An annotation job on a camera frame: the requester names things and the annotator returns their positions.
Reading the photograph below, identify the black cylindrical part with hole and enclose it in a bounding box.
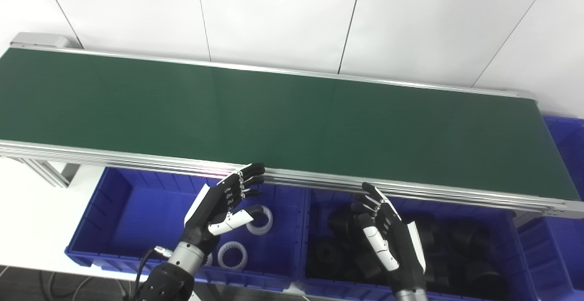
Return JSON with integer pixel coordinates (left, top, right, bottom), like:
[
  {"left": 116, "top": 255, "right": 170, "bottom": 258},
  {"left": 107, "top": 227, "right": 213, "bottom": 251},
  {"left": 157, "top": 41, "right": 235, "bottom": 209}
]
[{"left": 309, "top": 239, "right": 348, "bottom": 278}]

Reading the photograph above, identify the blue bin with white rings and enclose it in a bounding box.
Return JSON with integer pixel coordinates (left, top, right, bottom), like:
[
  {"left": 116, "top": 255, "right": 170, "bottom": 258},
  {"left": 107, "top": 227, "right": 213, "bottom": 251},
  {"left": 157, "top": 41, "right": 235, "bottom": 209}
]
[{"left": 65, "top": 167, "right": 311, "bottom": 291}]

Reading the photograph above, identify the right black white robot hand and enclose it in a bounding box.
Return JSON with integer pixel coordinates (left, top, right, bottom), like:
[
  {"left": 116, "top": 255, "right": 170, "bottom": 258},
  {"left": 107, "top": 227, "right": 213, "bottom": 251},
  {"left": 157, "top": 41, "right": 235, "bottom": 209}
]
[{"left": 350, "top": 182, "right": 428, "bottom": 292}]

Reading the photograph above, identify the blue bin with black parts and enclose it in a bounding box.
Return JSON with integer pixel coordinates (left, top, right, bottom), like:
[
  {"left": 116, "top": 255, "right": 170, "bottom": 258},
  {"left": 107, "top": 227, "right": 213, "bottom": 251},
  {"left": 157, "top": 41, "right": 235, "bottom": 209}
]
[{"left": 299, "top": 187, "right": 539, "bottom": 301}]

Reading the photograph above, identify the green conveyor belt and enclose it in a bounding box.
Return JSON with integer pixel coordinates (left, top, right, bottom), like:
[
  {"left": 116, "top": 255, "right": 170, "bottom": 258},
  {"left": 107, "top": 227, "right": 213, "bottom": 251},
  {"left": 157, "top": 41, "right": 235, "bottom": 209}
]
[
  {"left": 0, "top": 48, "right": 568, "bottom": 201},
  {"left": 0, "top": 32, "right": 584, "bottom": 219}
]

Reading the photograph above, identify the aluminium conveyor leg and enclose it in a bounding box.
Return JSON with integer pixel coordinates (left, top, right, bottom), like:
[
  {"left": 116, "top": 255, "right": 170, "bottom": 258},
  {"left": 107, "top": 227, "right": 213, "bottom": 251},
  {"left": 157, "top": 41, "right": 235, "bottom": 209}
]
[{"left": 18, "top": 157, "right": 80, "bottom": 187}]

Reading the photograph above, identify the empty blue bin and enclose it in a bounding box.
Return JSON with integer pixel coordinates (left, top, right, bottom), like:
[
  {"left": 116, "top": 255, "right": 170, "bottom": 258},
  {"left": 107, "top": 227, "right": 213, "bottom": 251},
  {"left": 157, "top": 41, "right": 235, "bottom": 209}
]
[{"left": 516, "top": 115, "right": 584, "bottom": 301}]

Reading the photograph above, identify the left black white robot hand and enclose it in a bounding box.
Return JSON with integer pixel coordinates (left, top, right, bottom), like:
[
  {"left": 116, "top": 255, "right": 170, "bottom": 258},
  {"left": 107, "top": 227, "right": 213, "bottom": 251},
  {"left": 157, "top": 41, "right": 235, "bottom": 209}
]
[{"left": 182, "top": 163, "right": 266, "bottom": 256}]

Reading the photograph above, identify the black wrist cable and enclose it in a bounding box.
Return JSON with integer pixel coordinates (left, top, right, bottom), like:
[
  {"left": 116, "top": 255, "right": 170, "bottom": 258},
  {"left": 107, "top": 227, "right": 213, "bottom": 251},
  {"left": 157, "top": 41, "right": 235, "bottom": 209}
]
[{"left": 123, "top": 245, "right": 174, "bottom": 301}]

